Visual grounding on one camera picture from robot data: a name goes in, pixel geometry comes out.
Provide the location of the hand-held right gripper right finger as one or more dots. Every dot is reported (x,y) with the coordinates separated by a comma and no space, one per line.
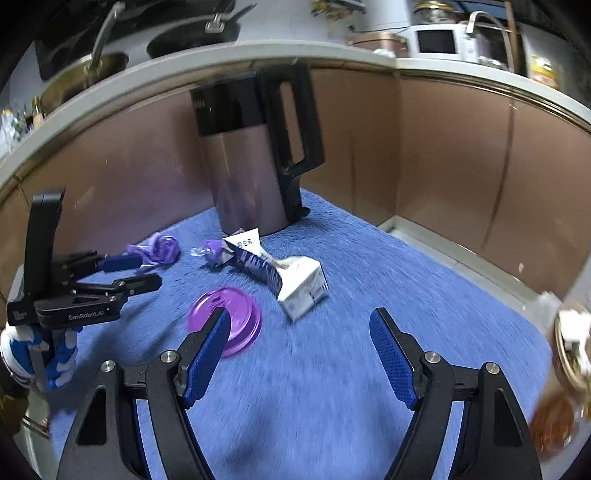
(392,355)

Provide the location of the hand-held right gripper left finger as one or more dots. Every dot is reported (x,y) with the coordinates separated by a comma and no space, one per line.
(207,355)

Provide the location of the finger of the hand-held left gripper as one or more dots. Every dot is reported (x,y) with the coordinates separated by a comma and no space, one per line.
(122,263)
(138,283)

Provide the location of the purple wrapper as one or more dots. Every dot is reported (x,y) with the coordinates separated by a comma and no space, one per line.
(212,251)
(161,247)

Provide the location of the white and blue carton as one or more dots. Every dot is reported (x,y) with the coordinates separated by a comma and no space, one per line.
(302,286)

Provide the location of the blue fluffy blanket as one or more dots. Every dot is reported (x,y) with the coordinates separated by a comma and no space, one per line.
(346,369)

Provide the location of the purple plastic lid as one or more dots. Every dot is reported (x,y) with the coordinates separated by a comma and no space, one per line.
(240,314)

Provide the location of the steel electric kettle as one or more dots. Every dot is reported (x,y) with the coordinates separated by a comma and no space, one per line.
(244,175)

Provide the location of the gold frying pan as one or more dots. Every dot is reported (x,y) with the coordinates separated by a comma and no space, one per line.
(83,76)

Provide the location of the amber tea bottle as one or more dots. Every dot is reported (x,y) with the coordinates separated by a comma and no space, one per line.
(554,420)

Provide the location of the brown kitchen counter cabinet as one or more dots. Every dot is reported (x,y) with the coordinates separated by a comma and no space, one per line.
(415,161)

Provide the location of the black stove hob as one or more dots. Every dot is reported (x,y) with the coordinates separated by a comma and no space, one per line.
(60,41)

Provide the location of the black frying pan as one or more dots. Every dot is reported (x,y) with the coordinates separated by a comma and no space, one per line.
(194,34)

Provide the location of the pink pot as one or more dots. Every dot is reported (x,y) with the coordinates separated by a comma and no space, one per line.
(378,42)

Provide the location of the white microwave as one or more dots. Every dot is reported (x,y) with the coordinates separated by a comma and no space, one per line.
(438,41)

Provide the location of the chrome faucet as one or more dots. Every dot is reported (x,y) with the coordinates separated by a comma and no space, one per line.
(489,32)

